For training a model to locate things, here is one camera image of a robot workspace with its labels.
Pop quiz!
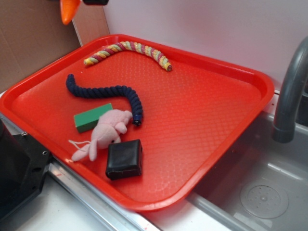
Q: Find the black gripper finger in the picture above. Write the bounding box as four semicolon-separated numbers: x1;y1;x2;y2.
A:
83;0;109;6

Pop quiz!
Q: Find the orange toy carrot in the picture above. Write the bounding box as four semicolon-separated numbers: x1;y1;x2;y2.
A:
60;0;81;25

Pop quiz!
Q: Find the navy blue braided rope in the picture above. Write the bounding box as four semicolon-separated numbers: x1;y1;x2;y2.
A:
65;74;144;127

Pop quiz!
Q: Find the pink plush bunny toy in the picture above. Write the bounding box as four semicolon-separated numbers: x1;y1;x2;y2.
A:
69;109;132;162

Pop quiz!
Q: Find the brown cardboard panel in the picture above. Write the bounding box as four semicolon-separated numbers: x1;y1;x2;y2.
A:
0;0;109;92

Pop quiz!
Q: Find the green wooden block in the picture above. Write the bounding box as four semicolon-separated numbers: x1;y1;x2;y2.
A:
73;103;113;133

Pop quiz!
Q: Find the red plastic tray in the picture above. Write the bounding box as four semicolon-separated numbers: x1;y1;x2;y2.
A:
0;35;274;212

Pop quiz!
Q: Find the black square block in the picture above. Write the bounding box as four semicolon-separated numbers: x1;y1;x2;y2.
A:
105;139;143;180

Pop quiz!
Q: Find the grey toy faucet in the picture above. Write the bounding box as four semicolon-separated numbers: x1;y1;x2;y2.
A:
272;38;308;143

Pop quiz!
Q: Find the grey toy sink basin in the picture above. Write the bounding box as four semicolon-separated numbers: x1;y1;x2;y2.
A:
188;113;308;231

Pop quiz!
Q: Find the multicolour braided rope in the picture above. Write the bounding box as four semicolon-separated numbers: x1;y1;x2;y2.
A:
83;41;173;72

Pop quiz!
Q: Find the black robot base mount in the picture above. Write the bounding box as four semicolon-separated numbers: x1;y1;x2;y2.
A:
0;121;51;220

